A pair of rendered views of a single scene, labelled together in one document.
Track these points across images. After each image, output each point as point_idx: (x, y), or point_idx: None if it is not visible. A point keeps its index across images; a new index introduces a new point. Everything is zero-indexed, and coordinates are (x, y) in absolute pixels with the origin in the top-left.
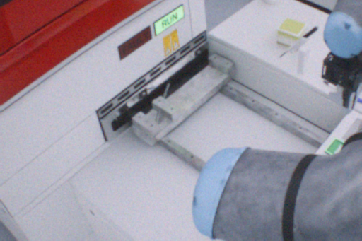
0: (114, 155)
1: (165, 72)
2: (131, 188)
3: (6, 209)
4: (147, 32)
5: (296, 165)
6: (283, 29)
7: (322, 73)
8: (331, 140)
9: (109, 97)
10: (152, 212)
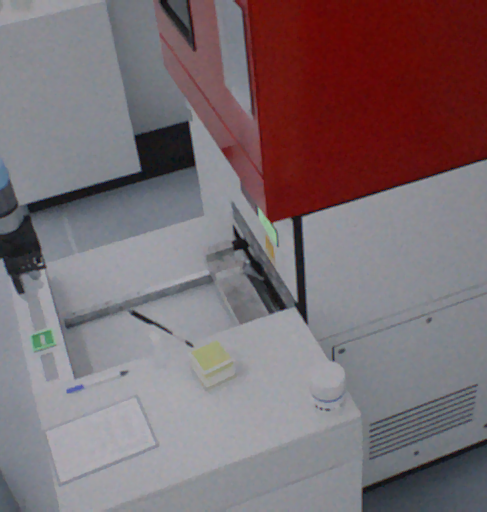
0: None
1: (261, 264)
2: (177, 248)
3: None
4: (254, 203)
5: None
6: (210, 343)
7: (40, 245)
8: (57, 341)
9: (237, 206)
10: (143, 254)
